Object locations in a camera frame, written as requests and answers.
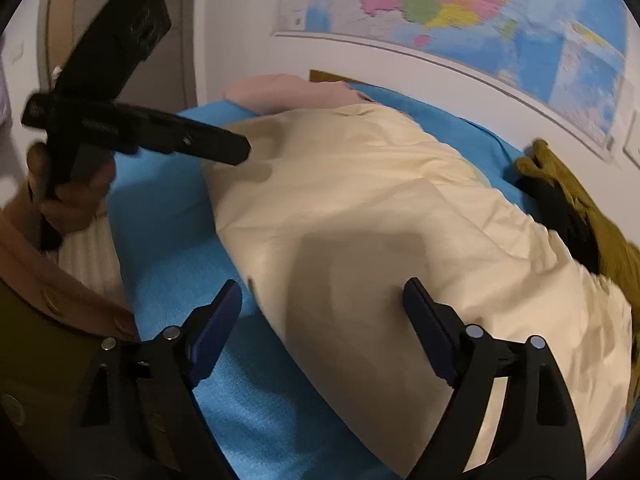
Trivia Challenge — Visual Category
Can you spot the cream large garment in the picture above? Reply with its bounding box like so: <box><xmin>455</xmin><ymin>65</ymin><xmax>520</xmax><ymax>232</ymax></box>
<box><xmin>200</xmin><ymin>102</ymin><xmax>636</xmax><ymax>480</ymax></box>

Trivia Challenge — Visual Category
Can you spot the white ribbed cloth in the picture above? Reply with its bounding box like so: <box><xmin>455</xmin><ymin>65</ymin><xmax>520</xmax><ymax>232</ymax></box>
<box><xmin>57</xmin><ymin>215</ymin><xmax>127</xmax><ymax>307</ymax></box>

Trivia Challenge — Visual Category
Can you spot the person's left hand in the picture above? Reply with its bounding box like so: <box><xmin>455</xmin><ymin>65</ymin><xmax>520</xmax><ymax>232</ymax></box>
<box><xmin>25</xmin><ymin>142</ymin><xmax>118</xmax><ymax>235</ymax></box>

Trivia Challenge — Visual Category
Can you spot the pink garment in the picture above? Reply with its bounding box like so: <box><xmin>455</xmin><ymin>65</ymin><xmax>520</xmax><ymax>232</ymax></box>
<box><xmin>222</xmin><ymin>74</ymin><xmax>373</xmax><ymax>113</ymax></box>

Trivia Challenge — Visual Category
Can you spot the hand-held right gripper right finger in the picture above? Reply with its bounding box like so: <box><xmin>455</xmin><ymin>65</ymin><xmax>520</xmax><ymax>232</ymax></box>
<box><xmin>402</xmin><ymin>277</ymin><xmax>587</xmax><ymax>480</ymax></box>

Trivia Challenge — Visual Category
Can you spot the white wall socket panel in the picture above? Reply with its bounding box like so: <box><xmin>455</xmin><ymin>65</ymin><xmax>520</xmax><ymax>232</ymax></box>
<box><xmin>622</xmin><ymin>110</ymin><xmax>640</xmax><ymax>167</ymax></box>

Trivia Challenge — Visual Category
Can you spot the person's left forearm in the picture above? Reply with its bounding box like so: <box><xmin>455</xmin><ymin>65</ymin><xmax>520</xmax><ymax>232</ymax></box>
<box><xmin>0</xmin><ymin>175</ymin><xmax>140</xmax><ymax>343</ymax></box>

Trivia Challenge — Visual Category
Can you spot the colourful wall map poster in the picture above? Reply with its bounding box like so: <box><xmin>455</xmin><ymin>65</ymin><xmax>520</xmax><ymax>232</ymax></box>
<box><xmin>272</xmin><ymin>0</ymin><xmax>631</xmax><ymax>161</ymax></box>

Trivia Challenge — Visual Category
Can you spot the olive green garment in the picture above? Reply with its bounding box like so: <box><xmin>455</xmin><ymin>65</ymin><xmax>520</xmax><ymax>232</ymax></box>
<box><xmin>515</xmin><ymin>139</ymin><xmax>640</xmax><ymax>311</ymax></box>

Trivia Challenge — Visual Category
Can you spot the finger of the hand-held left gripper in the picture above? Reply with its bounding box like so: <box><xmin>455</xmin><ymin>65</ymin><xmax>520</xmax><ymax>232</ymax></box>
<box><xmin>170</xmin><ymin>112</ymin><xmax>252</xmax><ymax>167</ymax></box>

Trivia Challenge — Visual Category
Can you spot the black cloth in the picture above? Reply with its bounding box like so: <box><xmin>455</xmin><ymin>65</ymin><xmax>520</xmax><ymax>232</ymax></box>
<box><xmin>525</xmin><ymin>175</ymin><xmax>601</xmax><ymax>273</ymax></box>

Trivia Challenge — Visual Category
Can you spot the person's olive jacket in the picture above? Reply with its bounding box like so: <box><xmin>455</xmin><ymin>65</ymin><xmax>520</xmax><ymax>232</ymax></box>
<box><xmin>0</xmin><ymin>285</ymin><xmax>151</xmax><ymax>466</ymax></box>

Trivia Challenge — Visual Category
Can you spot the beige door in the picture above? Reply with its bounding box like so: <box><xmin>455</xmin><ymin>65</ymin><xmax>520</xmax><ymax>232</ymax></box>
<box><xmin>45</xmin><ymin>0</ymin><xmax>198</xmax><ymax>111</ymax></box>

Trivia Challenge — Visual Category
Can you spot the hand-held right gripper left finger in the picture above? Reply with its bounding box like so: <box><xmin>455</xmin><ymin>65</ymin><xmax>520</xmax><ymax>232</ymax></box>
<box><xmin>60</xmin><ymin>280</ymin><xmax>243</xmax><ymax>480</ymax></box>

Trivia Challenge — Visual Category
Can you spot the blue bed sheet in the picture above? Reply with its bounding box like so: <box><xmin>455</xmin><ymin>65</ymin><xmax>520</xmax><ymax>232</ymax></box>
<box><xmin>105</xmin><ymin>82</ymin><xmax>531</xmax><ymax>480</ymax></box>

